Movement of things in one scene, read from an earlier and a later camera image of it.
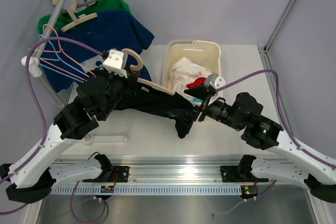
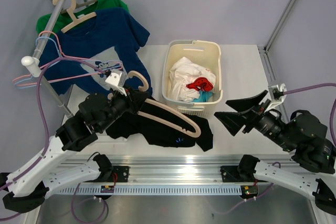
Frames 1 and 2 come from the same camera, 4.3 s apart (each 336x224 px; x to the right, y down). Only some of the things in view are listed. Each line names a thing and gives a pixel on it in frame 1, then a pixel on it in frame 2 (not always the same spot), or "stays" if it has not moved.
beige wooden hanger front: x=138 y=66 to x=160 y=121
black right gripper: x=201 y=93 to x=231 y=120
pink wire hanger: x=61 y=51 to x=120 y=64
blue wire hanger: x=60 y=59 to x=120 y=65
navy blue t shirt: x=114 y=38 stays
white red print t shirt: x=185 y=75 stays
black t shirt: x=145 y=96 to x=156 y=133
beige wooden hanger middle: x=75 y=21 stays
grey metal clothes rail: x=33 y=61 stays
